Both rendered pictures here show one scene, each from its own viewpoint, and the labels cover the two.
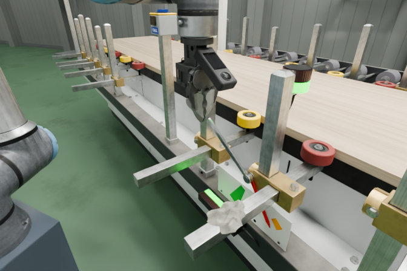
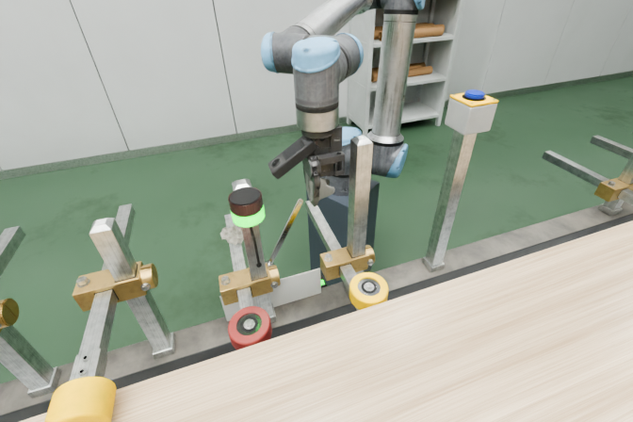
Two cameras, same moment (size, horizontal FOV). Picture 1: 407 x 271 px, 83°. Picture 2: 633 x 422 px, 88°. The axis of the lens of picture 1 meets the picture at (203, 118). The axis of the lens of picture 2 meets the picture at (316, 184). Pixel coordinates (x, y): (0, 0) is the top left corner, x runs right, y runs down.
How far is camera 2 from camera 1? 1.00 m
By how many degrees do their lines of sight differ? 89
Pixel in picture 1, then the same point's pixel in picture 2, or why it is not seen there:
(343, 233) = not seen: outside the picture
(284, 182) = (236, 278)
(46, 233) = (339, 204)
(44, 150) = (382, 163)
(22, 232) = (338, 191)
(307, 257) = (211, 336)
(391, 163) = (170, 398)
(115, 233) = not seen: hidden behind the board
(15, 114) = (383, 126)
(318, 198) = not seen: hidden behind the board
